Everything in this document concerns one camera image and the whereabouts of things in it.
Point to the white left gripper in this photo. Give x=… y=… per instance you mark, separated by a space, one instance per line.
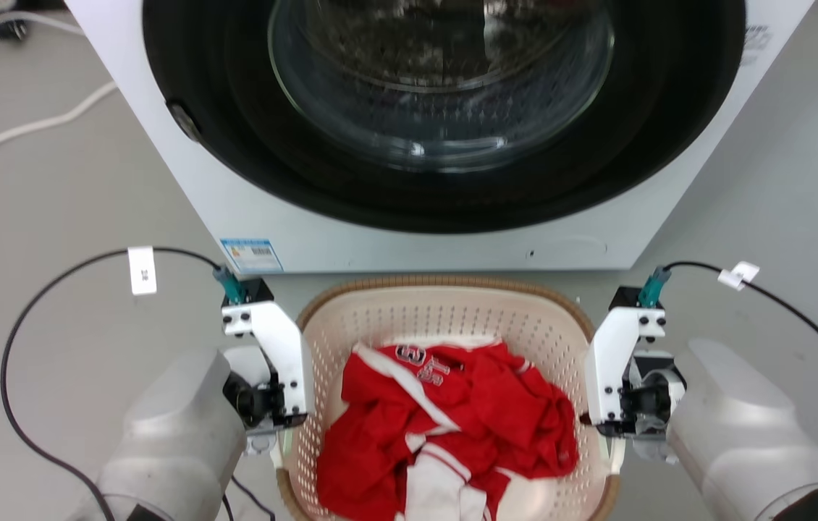
x=286 y=362

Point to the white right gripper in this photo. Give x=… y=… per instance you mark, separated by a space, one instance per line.
x=608 y=362

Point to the beige perforated laundry basket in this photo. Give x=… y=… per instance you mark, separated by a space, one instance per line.
x=452 y=318

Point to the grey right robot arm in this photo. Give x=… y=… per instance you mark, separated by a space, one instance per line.
x=735 y=427

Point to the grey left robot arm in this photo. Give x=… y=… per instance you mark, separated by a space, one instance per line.
x=170 y=434

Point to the red jersey garment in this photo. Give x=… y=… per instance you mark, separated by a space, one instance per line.
x=380 y=434

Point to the white garment with red stripe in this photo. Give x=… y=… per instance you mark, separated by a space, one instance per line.
x=438 y=492

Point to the blue white energy label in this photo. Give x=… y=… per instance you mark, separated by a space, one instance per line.
x=252 y=255

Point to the white front-load washing machine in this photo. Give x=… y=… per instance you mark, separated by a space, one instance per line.
x=452 y=252

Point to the black round washer door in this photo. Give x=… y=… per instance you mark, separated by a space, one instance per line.
x=669 y=108

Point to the small grey printed sticker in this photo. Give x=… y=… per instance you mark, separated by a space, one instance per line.
x=756 y=40

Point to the black plug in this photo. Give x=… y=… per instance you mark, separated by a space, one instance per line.
x=11 y=29

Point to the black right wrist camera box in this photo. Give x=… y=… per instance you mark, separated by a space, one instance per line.
x=626 y=297

